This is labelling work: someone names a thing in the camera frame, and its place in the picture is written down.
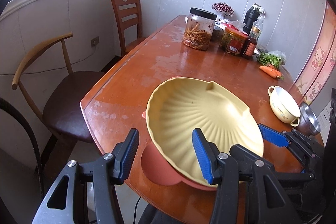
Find red-labelled pickle jar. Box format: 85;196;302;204
220;27;248;56

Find clear plastic bottle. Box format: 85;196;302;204
249;15;264;41

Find bagged green vegetables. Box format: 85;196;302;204
256;50;286;68

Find thin wall cable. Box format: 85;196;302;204
0;55;98;75

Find orange animal-shaped plate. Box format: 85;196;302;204
141;76;218;189

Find dark sauce bottle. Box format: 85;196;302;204
241;34;259;60

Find black-lidded pickle jar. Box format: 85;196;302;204
183;7;218;51

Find small steel bowl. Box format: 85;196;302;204
299;101;321;135

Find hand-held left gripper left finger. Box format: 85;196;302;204
31;128;140;224

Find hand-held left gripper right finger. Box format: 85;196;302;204
192;128;301;224

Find white shelf cabinet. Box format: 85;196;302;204
316;98;334;132

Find yellow shell-shaped plate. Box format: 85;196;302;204
146;77;264;185

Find curved-back chair with brown seat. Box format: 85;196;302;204
11;32;105;177

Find red and white plastic bag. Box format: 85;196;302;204
217;19;247;33

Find slatted wooden chair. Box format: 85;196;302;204
111;0;147;58

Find black insulated bottle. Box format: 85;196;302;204
241;4;263;35

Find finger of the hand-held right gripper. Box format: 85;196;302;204
258;124;315;174
291;129;326;161

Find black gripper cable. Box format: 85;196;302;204
89;196;140;224

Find dried flower ornament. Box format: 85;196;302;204
211;2;235;17

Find yellow enamel bowl with handles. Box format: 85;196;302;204
268;85;301;127

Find cartoon cat door curtain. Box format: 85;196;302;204
293;1;336;105

